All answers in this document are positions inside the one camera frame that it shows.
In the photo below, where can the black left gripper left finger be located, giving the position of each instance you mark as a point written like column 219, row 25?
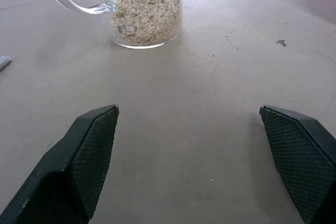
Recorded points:
column 68, row 166

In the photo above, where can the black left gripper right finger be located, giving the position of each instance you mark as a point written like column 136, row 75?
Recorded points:
column 302, row 155

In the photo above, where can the oats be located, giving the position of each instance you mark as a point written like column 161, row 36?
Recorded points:
column 147, row 14

